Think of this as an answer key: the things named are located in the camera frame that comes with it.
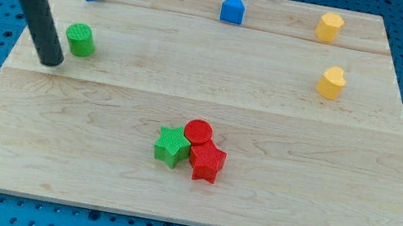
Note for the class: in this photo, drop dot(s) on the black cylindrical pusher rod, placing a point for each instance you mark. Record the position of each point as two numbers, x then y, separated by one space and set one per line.
43 31

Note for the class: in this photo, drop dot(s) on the green cylinder block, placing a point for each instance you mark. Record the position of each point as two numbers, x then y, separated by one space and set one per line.
80 40

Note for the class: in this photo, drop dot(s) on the green star block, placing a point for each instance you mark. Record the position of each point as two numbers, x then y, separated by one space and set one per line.
172 146

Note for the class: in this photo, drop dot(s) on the red star block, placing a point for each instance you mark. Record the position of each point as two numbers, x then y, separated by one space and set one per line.
206 160

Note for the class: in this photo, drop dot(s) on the light wooden board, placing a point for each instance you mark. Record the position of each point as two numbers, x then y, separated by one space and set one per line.
83 133

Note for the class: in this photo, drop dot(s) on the blue pentagon house block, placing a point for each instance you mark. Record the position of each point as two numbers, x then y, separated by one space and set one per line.
232 11

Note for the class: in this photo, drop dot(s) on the red cylinder block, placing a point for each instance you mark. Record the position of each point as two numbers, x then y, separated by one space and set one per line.
198 132

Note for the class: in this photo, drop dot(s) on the yellow hexagon block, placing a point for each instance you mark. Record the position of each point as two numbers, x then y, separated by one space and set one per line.
329 26

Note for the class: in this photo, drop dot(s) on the yellow heart block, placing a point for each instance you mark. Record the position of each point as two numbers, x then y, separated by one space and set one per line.
331 83

